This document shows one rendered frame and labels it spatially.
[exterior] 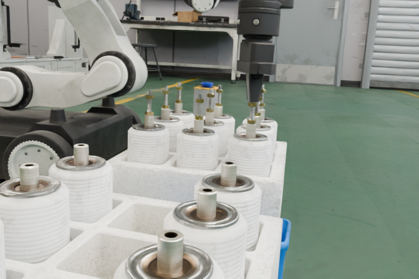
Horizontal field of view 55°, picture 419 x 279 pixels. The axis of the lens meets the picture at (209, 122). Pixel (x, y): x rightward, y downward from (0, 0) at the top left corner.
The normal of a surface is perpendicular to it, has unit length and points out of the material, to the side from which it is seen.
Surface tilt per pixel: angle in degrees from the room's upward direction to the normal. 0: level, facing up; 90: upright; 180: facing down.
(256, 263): 0
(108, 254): 90
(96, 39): 90
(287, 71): 90
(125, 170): 90
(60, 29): 67
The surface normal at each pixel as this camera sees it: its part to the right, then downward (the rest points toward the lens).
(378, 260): 0.05, -0.98
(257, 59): 0.22, 0.19
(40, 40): -0.17, 0.17
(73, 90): -0.52, 0.34
